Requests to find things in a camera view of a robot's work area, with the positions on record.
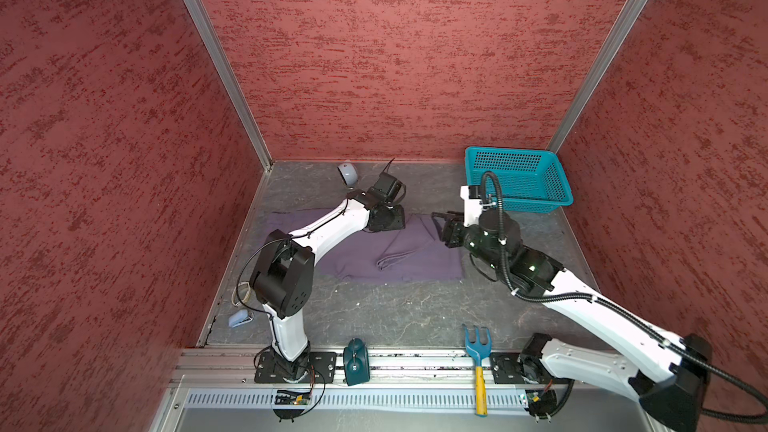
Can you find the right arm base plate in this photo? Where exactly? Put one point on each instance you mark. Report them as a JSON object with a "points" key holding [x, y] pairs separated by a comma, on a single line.
{"points": [[508, 369]]}

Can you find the small circuit board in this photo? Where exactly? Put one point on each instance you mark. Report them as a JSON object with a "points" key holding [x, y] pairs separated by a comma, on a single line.
{"points": [[289, 398], [540, 404]]}

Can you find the right small circuit board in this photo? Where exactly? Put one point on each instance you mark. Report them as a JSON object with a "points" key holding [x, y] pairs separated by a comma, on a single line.
{"points": [[540, 404]]}

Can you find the teal alarm clock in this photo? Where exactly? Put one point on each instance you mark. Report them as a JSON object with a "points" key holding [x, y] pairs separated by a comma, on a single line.
{"points": [[356, 363]]}

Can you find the corner aluminium profile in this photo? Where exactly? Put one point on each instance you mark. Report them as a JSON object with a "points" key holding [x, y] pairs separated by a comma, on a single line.
{"points": [[619, 31], [218, 57]]}

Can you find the tan rubber band loop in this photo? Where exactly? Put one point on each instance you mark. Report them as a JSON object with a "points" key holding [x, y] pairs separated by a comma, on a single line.
{"points": [[241, 294]]}

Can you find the left small circuit board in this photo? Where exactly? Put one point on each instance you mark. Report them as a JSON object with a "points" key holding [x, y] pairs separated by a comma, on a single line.
{"points": [[289, 398]]}

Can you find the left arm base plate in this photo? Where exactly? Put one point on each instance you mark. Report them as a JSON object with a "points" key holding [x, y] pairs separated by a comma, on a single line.
{"points": [[324, 367]]}

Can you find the teal plastic basket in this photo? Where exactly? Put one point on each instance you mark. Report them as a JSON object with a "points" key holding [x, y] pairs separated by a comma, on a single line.
{"points": [[532, 181]]}

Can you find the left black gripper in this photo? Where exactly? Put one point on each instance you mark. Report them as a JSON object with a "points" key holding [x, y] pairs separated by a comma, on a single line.
{"points": [[399, 222]]}

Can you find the white egg-shaped timer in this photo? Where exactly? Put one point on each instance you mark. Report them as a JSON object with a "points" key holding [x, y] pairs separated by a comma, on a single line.
{"points": [[349, 174]]}

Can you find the right corner aluminium profile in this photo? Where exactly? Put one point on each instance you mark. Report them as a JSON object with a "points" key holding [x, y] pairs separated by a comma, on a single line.
{"points": [[619, 31]]}

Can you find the blue garden fork yellow handle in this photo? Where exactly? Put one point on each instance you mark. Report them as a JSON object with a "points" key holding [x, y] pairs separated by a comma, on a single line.
{"points": [[478, 346]]}

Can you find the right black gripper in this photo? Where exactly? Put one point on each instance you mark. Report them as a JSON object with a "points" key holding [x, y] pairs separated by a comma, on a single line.
{"points": [[455, 227]]}

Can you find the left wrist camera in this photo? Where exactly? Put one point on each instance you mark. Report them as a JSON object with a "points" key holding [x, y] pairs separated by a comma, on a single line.
{"points": [[387, 188]]}

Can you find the light blue plastic clip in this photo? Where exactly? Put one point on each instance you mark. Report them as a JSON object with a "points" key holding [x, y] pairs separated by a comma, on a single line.
{"points": [[240, 318]]}

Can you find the perforated metal strip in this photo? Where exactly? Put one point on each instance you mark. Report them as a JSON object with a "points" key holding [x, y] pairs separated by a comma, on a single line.
{"points": [[408, 400]]}

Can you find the left corner aluminium profile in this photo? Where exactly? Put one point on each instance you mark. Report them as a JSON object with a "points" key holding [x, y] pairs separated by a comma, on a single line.
{"points": [[218, 57]]}

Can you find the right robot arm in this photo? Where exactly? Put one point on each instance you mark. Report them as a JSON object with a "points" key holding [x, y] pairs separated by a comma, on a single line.
{"points": [[659, 369]]}

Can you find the purple trousers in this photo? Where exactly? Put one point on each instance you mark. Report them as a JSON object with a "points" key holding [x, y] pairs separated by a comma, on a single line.
{"points": [[413, 254]]}

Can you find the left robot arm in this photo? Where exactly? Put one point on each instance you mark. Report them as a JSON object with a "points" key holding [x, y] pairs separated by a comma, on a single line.
{"points": [[283, 274]]}

